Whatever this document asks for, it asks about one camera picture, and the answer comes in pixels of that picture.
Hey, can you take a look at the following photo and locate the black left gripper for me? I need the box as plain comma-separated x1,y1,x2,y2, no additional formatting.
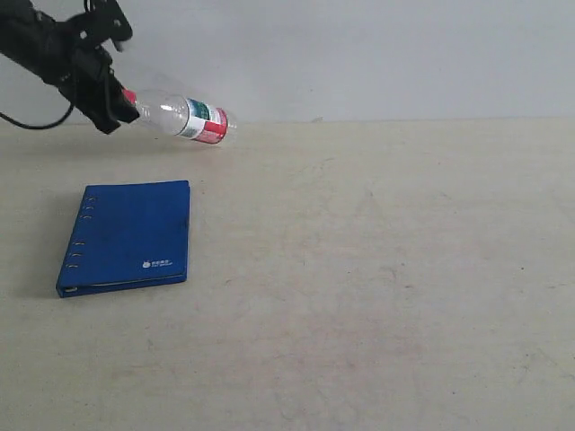
1,1,139,135

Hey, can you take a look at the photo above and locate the clear bottle red cap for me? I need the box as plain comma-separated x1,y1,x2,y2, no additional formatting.
123,89,237,145

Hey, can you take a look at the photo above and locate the blue ring binder notebook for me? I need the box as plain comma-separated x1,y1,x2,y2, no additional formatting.
56,180,191,297

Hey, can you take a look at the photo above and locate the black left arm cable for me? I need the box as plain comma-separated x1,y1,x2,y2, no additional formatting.
0,102,75,131

